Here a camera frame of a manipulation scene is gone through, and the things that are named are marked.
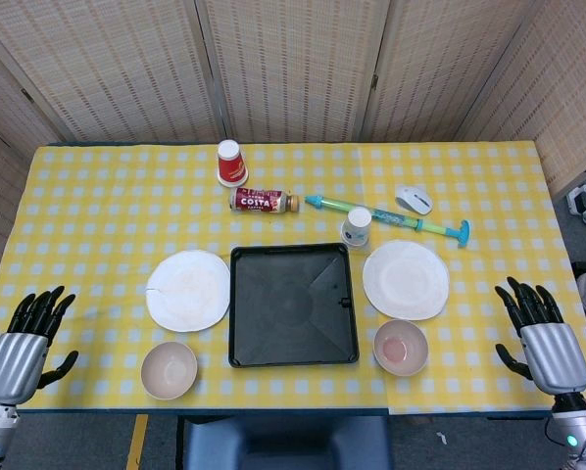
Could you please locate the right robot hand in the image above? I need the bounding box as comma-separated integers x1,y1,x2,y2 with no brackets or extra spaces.
493,276,586,396

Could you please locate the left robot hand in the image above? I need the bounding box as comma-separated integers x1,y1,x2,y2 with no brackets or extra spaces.
0,286,79,405

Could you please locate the plain beige bowl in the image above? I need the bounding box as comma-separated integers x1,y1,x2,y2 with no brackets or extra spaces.
140,341,199,401

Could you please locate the beige bowl with pink stain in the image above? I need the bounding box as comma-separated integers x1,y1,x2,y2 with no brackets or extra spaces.
372,318,430,377

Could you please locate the cracked white paper plate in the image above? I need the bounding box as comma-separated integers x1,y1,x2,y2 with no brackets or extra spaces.
145,249,232,333

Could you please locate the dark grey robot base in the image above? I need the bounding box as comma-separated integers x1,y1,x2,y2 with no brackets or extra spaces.
182,415,392,470

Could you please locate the black square tray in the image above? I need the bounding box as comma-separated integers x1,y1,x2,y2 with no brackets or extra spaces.
227,243,362,369

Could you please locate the white power adapter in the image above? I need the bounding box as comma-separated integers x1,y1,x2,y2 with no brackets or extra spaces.
565,184,586,216

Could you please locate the yellow checkered tablecloth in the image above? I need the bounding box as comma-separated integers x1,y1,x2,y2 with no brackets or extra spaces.
0,140,581,417

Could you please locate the white computer mouse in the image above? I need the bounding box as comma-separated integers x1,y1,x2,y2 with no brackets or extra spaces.
394,184,434,215

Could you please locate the white paper cup blue flower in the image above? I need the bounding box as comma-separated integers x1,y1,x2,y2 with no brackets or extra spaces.
340,206,372,249

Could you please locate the green and blue water squirter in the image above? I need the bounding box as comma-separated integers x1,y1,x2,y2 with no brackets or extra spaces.
305,193,472,249

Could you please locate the red paper cup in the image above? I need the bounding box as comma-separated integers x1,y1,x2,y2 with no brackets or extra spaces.
216,139,251,189

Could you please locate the Costa coffee bottle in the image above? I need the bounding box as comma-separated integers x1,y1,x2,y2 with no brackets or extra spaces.
228,186,301,214

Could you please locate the woven folding screen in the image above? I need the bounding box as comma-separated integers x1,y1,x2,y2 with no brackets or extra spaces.
0,0,586,275

